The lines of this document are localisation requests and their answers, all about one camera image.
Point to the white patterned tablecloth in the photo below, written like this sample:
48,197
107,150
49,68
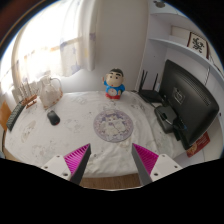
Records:
34,140

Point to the white wall shelf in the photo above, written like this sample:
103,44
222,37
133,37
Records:
172,32

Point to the black wifi router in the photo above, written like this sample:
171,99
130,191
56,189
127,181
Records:
151,96

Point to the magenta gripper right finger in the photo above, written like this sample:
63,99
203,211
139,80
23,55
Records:
152,167

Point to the white floral curtain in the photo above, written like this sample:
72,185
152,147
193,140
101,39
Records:
59,40

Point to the black monitor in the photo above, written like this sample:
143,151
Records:
194,105

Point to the framed calligraphy picture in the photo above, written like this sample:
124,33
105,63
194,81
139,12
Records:
198,44

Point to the black keyboard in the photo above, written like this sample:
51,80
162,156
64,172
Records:
14,115

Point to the black set-top box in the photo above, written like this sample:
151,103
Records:
165,117

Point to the wooden glass rack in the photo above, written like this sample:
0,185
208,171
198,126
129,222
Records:
28,97

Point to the cartoon boy figurine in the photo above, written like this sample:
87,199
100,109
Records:
114,84

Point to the round purple mouse pad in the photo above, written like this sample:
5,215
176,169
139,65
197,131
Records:
113,126

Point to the black computer mouse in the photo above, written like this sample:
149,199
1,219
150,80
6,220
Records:
53,118

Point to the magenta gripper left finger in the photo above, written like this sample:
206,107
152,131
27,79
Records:
70,167

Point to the red booklet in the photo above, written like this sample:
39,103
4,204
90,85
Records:
198,145

